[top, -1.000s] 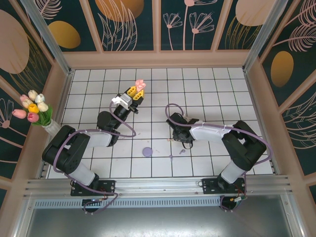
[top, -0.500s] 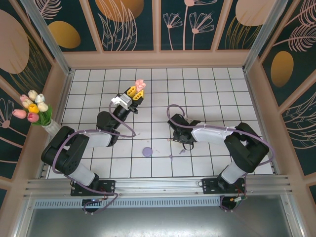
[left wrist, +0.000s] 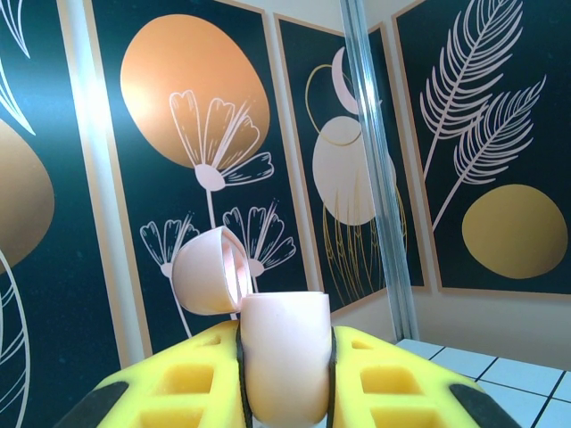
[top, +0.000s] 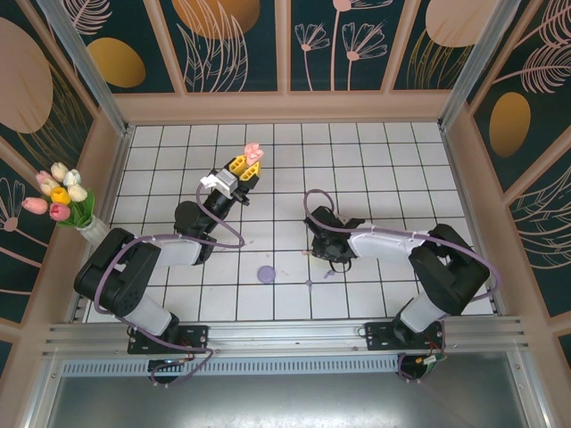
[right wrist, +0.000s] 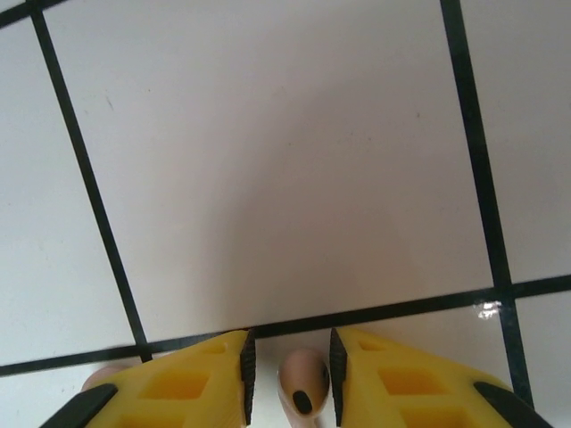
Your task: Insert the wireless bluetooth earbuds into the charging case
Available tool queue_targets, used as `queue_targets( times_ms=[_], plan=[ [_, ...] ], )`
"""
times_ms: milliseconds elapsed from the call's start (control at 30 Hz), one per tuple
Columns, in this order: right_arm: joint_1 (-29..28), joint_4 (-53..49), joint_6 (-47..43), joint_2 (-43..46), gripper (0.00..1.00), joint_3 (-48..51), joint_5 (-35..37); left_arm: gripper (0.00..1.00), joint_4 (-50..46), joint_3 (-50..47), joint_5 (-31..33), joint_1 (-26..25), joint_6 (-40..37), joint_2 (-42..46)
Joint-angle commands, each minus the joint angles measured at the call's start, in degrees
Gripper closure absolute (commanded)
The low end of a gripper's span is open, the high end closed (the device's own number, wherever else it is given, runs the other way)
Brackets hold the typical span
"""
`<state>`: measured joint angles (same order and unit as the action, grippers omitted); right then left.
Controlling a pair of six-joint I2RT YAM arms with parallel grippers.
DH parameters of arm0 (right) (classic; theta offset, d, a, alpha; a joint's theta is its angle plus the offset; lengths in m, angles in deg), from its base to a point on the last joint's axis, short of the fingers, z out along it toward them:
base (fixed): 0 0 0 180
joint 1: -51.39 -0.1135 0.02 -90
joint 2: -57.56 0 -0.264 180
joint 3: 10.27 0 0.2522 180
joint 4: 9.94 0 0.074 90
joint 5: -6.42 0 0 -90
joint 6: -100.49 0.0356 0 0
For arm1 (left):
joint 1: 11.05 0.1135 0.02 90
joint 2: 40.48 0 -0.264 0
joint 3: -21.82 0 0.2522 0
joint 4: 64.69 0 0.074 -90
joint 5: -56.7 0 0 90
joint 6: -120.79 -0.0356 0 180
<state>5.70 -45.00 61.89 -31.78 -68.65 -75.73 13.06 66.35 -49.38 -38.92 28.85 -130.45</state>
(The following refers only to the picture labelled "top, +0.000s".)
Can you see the pink earbud charging case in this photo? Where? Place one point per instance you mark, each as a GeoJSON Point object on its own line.
{"type": "Point", "coordinates": [254, 151]}

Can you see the purple earbud charging case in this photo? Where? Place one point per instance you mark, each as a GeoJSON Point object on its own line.
{"type": "Point", "coordinates": [266, 273]}

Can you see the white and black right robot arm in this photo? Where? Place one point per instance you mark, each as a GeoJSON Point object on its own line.
{"type": "Point", "coordinates": [450, 276]}

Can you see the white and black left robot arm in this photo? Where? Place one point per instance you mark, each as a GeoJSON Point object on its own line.
{"type": "Point", "coordinates": [120, 285]}

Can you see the white ribbed vase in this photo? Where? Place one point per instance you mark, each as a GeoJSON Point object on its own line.
{"type": "Point", "coordinates": [91, 232]}

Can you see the artificial tulip bouquet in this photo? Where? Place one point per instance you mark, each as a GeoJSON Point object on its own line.
{"type": "Point", "coordinates": [60, 196]}

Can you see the grey metal sheet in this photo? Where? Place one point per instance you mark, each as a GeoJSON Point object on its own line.
{"type": "Point", "coordinates": [285, 405]}

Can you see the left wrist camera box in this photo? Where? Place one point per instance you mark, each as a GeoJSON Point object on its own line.
{"type": "Point", "coordinates": [225, 183]}

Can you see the aluminium mounting rail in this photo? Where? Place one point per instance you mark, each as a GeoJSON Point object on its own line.
{"type": "Point", "coordinates": [285, 334]}

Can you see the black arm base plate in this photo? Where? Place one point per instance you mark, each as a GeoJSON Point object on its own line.
{"type": "Point", "coordinates": [379, 336]}
{"type": "Point", "coordinates": [192, 339]}

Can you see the wall panel large orange circle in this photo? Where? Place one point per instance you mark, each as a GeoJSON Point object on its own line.
{"type": "Point", "coordinates": [263, 53]}

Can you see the wall panel pink flower outlines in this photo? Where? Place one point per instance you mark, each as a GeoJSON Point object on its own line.
{"type": "Point", "coordinates": [321, 67]}

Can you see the wall panel small golden oval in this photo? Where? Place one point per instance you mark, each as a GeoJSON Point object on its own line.
{"type": "Point", "coordinates": [156, 53]}

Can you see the aluminium frame post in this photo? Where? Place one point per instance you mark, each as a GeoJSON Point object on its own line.
{"type": "Point", "coordinates": [473, 67]}
{"type": "Point", "coordinates": [89, 71]}

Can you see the wall panel pink oval feathers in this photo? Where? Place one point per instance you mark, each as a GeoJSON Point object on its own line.
{"type": "Point", "coordinates": [419, 67]}

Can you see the wall panel white flower outlines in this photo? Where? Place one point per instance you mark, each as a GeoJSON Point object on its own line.
{"type": "Point", "coordinates": [18, 249]}

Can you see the wall panel pink leaf outlines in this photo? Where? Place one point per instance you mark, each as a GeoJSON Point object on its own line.
{"type": "Point", "coordinates": [548, 245]}

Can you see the wall panel big pink oval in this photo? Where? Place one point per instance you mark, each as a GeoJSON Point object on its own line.
{"type": "Point", "coordinates": [27, 67]}

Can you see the wall panel golden oval feather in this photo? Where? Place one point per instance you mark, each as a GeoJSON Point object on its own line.
{"type": "Point", "coordinates": [535, 111]}

